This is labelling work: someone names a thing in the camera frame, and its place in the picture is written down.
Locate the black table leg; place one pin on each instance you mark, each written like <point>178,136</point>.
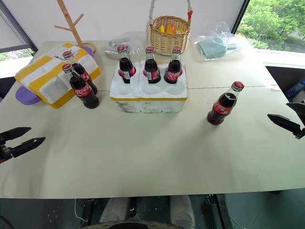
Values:
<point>219,212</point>

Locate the black window frame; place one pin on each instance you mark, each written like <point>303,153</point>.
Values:
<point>19,28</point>
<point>240,16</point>

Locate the white foam bottle crate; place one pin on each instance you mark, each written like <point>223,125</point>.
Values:
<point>152,101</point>

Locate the clear bag with green cloth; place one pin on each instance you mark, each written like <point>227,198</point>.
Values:
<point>213,46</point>

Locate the blue plastic bottle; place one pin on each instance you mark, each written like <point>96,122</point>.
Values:
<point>295,91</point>

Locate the grey plastic bag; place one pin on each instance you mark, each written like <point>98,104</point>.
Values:
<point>114,47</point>

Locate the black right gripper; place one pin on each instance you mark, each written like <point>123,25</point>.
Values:
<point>302,133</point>

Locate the white foam lid yellow tape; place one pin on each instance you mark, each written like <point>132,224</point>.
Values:
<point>47,78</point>

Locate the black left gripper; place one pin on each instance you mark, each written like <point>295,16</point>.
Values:
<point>4,152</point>

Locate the glass cola bottle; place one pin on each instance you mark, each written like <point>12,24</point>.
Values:
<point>174,70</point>
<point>125,66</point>
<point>84,93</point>
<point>83,72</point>
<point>151,69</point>
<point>221,108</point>

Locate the yellow toy fruit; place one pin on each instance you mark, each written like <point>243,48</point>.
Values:
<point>179,30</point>
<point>162,28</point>

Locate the purple plastic plate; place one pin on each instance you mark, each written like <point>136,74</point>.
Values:
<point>89,51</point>
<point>25,96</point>

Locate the wooden branch rack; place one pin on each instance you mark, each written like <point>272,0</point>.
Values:
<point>77,35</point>

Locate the orange toy fruit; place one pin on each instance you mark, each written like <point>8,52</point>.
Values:
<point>170,29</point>

